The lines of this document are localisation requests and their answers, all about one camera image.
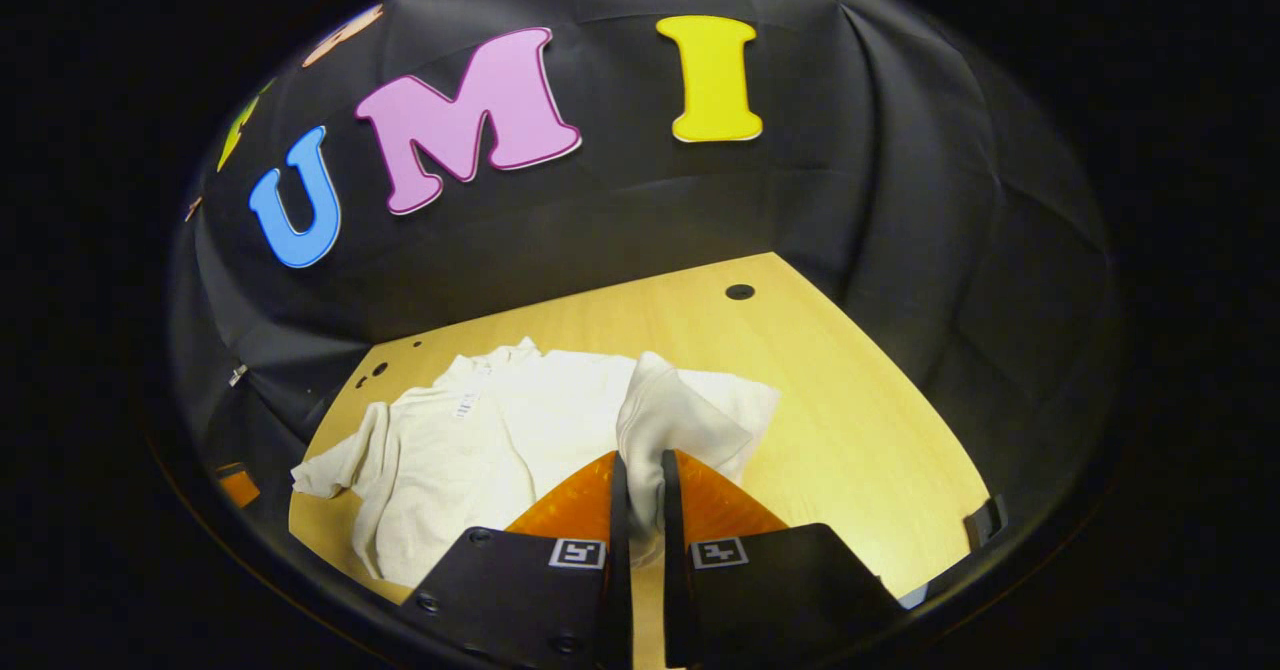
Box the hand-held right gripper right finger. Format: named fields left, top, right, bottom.
left=660, top=449, right=907, bottom=670

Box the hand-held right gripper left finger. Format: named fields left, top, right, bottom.
left=398, top=450, right=635, bottom=670

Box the cream white sweatshirt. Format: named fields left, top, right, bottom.
left=290, top=338, right=783, bottom=591

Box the black backdrop cloth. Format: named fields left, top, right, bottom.
left=165, top=0, right=1126, bottom=591

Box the black bracket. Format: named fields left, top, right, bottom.
left=963, top=495, right=1007, bottom=552

